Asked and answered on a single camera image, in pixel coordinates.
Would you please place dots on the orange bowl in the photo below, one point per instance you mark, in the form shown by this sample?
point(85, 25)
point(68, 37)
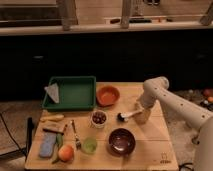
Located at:
point(107, 95)

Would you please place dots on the peach fruit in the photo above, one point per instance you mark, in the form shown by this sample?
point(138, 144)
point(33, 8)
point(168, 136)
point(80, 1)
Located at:
point(66, 153)

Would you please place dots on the green pea pod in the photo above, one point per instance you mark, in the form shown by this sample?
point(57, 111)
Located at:
point(59, 142)

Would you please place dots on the wooden scrub brush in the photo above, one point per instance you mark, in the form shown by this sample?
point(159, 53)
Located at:
point(55, 127)

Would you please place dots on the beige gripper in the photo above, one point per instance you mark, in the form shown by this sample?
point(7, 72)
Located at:
point(142, 115)

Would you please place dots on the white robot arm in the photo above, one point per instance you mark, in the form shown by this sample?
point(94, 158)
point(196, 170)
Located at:
point(201, 119)

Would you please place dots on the green plastic tray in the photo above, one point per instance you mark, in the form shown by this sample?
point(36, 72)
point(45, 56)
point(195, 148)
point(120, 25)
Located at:
point(76, 93)

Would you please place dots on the yellow banana toy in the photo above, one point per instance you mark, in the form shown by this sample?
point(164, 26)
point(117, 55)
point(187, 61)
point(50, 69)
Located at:
point(52, 118)

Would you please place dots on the white triangular cloth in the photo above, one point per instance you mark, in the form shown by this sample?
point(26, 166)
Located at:
point(53, 92)

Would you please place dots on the white cup with grapes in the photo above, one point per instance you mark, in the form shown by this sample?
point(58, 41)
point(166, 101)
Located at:
point(98, 119)

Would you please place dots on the purple bowl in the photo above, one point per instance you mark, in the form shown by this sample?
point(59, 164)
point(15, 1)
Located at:
point(121, 142)

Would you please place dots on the silver fork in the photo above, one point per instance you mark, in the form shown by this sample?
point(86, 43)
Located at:
point(77, 140)

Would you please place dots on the green plastic cup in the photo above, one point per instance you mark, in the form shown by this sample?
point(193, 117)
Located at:
point(89, 145)

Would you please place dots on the blue sponge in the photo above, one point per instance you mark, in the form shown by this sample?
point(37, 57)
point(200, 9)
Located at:
point(47, 145)

